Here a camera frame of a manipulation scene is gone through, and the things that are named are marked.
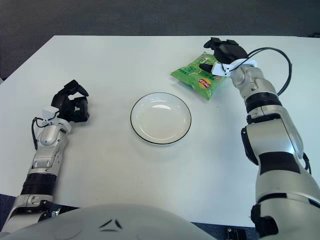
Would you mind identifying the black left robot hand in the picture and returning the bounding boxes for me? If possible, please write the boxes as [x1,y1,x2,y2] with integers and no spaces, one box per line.
[50,79,90,124]

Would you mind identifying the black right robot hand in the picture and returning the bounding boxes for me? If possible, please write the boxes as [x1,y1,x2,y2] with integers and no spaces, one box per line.
[199,37,248,73]

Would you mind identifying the green snack bag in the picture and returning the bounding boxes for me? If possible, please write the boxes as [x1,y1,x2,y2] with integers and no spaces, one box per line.
[170,51,227,101]

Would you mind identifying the white plate black rim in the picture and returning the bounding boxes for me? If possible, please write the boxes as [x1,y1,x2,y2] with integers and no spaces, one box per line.
[129,92,192,145]

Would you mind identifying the white right wrist connector box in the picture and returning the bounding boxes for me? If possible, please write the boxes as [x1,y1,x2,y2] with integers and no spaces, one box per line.
[211,62,237,77]

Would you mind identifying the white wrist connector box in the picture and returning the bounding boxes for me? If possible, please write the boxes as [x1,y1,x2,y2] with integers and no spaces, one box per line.
[42,106,58,123]
[211,62,237,77]

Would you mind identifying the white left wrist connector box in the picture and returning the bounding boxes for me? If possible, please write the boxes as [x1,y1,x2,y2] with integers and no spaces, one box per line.
[42,106,58,123]

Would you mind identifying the grey robot torso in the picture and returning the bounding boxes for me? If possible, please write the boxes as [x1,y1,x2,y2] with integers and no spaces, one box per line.
[0,203,258,240]

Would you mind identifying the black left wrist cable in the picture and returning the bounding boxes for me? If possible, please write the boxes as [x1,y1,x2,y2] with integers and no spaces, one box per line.
[30,116,60,151]

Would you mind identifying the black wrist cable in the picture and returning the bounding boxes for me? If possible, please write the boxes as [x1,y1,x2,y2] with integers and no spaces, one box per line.
[241,47,293,96]
[30,116,60,151]

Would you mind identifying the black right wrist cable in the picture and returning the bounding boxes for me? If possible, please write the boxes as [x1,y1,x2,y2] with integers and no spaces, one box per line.
[241,47,293,96]

